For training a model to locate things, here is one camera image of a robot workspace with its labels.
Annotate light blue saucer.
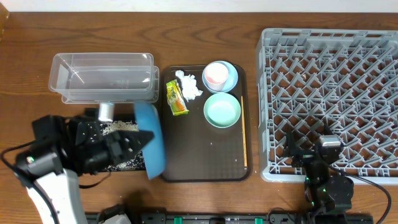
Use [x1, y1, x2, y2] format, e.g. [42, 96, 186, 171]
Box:
[202, 60, 239, 93]

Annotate crumpled white tissue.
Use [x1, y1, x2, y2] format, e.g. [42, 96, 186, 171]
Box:
[175, 70, 203, 101]

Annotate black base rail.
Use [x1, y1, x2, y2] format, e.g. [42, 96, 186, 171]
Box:
[85, 212, 374, 224]

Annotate clear plastic bin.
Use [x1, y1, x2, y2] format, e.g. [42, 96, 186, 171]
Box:
[49, 52, 159, 104]

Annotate dark blue plate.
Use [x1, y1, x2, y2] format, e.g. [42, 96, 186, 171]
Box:
[134, 102, 166, 179]

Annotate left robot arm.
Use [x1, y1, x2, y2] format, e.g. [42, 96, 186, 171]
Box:
[16, 115, 154, 223]

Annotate wooden chopstick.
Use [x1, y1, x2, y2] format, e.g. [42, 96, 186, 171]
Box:
[241, 96, 248, 170]

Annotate mint green bowl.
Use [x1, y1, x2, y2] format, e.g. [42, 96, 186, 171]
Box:
[203, 93, 242, 128]

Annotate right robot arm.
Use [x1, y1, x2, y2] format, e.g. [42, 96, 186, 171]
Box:
[283, 127, 354, 223]

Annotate green yellow snack wrapper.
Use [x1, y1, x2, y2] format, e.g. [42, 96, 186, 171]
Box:
[166, 80, 189, 116]

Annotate brown serving tray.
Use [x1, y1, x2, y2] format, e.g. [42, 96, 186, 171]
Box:
[159, 65, 252, 182]

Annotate pile of white rice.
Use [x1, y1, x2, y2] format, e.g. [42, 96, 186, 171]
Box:
[83, 120, 146, 172]

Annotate black waste tray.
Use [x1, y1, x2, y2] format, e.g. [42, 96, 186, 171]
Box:
[63, 113, 155, 174]

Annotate grey dishwasher rack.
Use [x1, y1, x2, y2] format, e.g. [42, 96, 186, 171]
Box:
[256, 28, 397, 185]

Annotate pink white cup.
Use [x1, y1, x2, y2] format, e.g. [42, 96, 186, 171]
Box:
[204, 62, 229, 91]

